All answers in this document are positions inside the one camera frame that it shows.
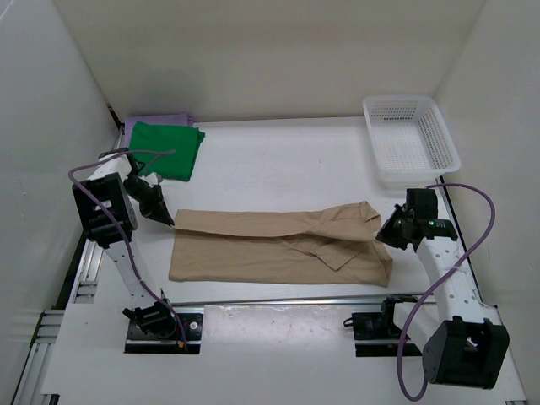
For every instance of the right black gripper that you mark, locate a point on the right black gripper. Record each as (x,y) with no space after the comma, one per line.
(386,234)

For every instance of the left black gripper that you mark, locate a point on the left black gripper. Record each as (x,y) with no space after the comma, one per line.
(157,208)

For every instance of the green t shirt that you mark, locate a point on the green t shirt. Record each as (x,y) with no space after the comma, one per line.
(168,150)

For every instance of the purple t shirt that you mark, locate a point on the purple t shirt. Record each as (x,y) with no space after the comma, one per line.
(182,119)

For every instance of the beige t shirt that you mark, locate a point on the beige t shirt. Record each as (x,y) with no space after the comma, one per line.
(336,245)

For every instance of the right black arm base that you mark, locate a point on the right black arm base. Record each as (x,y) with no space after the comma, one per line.
(375,334)

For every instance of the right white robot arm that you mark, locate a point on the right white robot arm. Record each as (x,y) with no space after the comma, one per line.
(460,345)

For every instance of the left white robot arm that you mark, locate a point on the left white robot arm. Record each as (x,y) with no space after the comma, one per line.
(109,195)

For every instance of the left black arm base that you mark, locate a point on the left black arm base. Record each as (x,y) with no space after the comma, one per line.
(155,330)

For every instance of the white plastic basket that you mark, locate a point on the white plastic basket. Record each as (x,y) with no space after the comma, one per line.
(410,140)

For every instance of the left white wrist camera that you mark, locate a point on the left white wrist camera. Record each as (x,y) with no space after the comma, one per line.
(152,179)

